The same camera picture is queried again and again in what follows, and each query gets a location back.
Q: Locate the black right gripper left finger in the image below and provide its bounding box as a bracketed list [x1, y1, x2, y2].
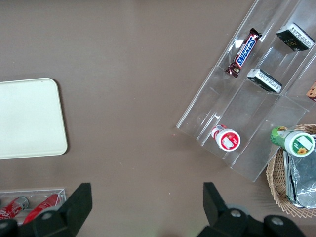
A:
[18, 182, 93, 237]

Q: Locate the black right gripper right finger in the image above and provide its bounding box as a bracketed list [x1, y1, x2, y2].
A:
[197, 182, 250, 237]

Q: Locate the small tan wicker basket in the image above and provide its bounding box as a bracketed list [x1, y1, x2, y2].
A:
[266, 123, 316, 217]

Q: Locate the cream plastic tray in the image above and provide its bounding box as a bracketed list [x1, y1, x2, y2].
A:
[0, 78, 68, 160]

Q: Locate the clear acrylic bottle rack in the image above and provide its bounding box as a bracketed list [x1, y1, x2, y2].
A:
[0, 188, 67, 226]

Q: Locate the red cola bottle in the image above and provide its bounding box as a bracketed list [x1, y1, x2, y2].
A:
[0, 196, 30, 222]
[23, 194, 60, 225]

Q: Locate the red capped yogurt bottle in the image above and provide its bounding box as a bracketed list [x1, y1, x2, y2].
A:
[211, 124, 241, 152]

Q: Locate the foil wrapped package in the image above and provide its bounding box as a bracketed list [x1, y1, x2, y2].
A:
[289, 150, 316, 210]
[282, 148, 297, 205]

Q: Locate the green capped yogurt bottle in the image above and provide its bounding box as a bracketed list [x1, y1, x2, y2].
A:
[269, 126, 316, 158]

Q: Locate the clear acrylic tiered display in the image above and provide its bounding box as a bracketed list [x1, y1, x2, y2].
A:
[176, 0, 316, 183]

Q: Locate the small black white box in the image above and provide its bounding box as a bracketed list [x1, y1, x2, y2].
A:
[276, 22, 316, 53]
[246, 68, 283, 93]

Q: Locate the chocolate chip cookie package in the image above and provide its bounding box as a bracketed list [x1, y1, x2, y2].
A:
[307, 80, 316, 103]

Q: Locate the Snickers chocolate bar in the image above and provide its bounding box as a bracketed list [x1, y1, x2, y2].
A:
[224, 27, 262, 78]

